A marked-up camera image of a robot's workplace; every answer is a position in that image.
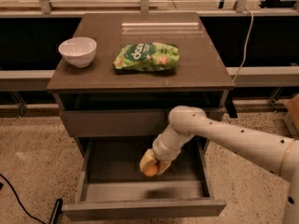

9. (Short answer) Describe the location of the metal railing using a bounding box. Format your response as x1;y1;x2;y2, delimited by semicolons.
0;0;299;18

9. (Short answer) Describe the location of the black object on floor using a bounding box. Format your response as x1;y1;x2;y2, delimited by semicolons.
49;198;63;224

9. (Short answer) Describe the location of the closed grey top drawer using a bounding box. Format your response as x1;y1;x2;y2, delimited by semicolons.
59;106;226;138

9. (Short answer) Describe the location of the cardboard box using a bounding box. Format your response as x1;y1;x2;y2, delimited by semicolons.
284;95;299;139

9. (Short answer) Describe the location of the green snack bag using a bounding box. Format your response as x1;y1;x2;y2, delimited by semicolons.
113;42;179;72

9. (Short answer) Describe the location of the white ceramic bowl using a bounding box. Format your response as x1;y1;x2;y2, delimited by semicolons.
58;37;97;67

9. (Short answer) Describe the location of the grey drawer cabinet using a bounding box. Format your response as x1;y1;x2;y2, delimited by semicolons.
47;12;234;151

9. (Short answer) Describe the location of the orange fruit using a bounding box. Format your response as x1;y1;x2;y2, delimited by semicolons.
143;164;158;177

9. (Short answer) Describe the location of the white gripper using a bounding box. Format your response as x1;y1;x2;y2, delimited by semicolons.
139;134;181;175

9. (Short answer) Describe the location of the black floor cable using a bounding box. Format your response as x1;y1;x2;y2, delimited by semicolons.
0;173;47;224

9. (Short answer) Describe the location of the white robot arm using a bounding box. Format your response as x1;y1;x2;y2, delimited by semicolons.
139;105;299;224

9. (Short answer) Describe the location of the open middle drawer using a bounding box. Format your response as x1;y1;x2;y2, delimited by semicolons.
63;136;226;221

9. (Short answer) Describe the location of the white cable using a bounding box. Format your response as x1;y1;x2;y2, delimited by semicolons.
232;7;255;83

